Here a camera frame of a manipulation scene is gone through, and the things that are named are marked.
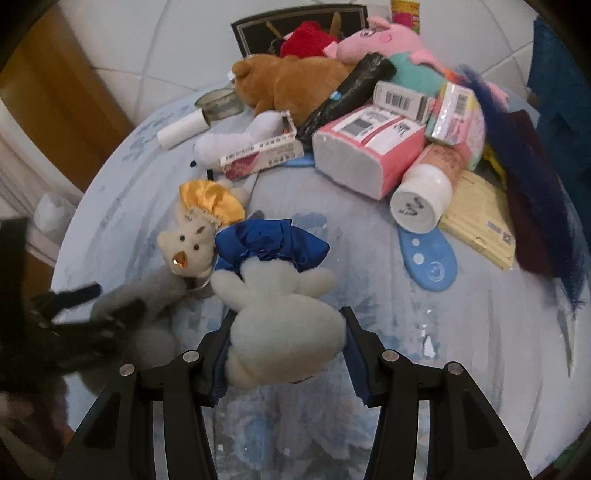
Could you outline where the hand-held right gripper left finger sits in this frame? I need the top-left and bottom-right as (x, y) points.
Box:
(53, 316), (232, 480)

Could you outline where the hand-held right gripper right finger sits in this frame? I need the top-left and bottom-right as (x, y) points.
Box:
(339, 307), (536, 480)

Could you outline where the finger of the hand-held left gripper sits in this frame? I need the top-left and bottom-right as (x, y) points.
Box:
(45, 299), (149, 357)
(31, 282), (103, 320)

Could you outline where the white plush toy blue hat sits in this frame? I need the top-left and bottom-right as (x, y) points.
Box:
(210, 217), (349, 393)

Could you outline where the grey plush toy yellow hat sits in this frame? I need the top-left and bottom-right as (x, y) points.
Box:
(85, 179), (250, 370)

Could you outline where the long pink white medicine box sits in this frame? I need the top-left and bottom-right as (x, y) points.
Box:
(219, 111), (305, 181)

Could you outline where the maroon sock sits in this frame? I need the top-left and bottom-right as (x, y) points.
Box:
(505, 111), (573, 278)

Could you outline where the blue plastic crate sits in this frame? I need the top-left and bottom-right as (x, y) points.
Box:
(526, 18), (591, 181)

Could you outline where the white crumpled paper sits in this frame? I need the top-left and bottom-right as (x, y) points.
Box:
(36, 194), (77, 232)

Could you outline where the pink bottle white cap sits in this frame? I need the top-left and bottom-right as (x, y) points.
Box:
(389, 143), (472, 234)

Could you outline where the pale yellow flat box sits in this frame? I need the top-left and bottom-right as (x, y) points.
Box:
(438, 168), (518, 271)

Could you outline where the white paper roll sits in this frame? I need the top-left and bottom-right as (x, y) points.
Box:
(157, 111), (208, 149)

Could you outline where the wooden door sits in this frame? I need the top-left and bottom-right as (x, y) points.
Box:
(0, 9), (134, 167)

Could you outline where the pink tissue pack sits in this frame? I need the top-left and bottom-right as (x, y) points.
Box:
(311, 104), (428, 201)

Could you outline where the metal tin can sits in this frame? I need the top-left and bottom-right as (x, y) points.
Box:
(194, 85), (245, 125)

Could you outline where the small white barcode box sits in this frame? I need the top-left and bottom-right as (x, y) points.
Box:
(373, 80), (437, 125)

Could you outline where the pink wrapped packet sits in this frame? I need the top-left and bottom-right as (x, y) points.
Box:
(425, 82), (485, 171)

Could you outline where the dark blue fuzzy cloth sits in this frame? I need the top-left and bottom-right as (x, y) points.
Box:
(457, 67), (585, 310)

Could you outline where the black tube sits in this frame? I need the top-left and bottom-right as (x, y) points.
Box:
(295, 53), (398, 144)

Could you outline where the brown teddy bear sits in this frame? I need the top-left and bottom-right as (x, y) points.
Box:
(231, 53), (358, 127)

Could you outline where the pink pig plush toy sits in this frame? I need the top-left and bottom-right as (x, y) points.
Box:
(325, 16), (509, 109)

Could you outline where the red plush toy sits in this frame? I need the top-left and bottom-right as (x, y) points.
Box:
(279, 21), (340, 58)

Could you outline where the pink cylindrical can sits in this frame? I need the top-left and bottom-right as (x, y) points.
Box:
(390, 0), (423, 35)

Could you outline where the black picture frame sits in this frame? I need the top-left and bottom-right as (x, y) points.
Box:
(231, 17), (368, 58)

